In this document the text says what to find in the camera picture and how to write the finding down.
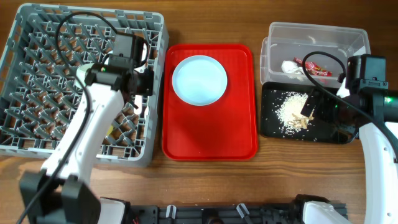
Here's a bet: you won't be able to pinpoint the pink plastic fork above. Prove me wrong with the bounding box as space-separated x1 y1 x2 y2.
134 95 143 116

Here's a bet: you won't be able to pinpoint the white napkin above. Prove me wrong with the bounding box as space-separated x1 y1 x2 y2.
281 60 304 75

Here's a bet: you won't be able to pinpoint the green saucer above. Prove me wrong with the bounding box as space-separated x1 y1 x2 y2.
76 63 94 83

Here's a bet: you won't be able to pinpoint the rice and food scraps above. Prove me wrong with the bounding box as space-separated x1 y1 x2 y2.
275 91 314 136

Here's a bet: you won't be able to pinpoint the grey dishwasher rack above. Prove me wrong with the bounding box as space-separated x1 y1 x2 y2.
1 3 169 167

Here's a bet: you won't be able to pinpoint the black waste tray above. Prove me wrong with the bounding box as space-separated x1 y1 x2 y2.
260 82 355 144

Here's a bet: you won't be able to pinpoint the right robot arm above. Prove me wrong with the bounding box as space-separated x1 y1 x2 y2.
301 87 397 223

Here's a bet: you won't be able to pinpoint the red snack wrapper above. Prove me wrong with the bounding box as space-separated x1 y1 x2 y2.
293 57 332 77

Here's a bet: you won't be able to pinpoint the yellow cup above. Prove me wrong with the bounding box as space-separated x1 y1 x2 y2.
106 125 114 136

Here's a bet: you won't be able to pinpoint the clear plastic bin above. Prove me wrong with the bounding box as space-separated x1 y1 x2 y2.
260 22 371 85

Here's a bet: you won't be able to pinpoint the light blue plate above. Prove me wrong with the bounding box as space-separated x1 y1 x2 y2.
172 55 228 106

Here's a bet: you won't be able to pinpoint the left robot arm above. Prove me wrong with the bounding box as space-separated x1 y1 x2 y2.
18 63 154 223

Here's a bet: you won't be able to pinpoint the red serving tray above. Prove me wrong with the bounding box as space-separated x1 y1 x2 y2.
162 44 258 161

